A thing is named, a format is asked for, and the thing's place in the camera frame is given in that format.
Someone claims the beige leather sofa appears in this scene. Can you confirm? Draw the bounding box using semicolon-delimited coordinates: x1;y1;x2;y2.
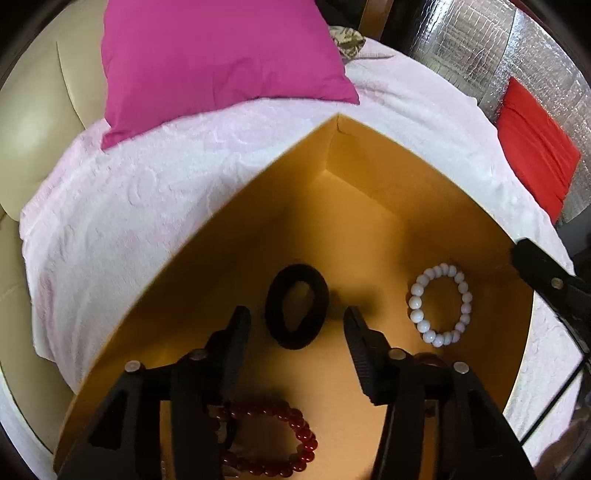
0;0;109;462

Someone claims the magenta cushion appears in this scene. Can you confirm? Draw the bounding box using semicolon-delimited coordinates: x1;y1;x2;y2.
100;0;360;151

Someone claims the pale pink textured blanket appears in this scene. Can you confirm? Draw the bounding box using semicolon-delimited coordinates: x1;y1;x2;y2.
18;39;585;467

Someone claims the leaf patterned cushion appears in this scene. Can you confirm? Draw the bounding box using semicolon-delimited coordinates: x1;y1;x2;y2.
329;26;368;61

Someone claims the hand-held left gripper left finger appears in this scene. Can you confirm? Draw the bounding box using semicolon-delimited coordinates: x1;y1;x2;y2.
58;305;252;480

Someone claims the red square cushion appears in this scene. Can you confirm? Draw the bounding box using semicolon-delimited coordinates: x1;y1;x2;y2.
494;76;581;220

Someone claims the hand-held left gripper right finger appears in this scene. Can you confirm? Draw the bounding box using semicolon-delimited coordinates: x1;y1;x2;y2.
344;307;539;480

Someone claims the orange cardboard box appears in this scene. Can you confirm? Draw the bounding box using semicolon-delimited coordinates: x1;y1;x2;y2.
53;112;575;480

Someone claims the white bead bracelet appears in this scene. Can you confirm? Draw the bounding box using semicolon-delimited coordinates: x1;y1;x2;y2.
407;263;474;347

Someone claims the silver foil insulation sheet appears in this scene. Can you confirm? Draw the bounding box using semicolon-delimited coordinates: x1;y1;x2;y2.
388;0;591;227

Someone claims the red bead bracelet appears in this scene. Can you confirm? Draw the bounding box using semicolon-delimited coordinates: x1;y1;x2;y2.
208;399;319;478

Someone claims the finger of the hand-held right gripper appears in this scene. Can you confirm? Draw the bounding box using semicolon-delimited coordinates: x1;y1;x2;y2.
510;237;591;356

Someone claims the wide black hair scrunchie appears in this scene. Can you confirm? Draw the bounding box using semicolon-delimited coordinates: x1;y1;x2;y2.
264;264;330;350

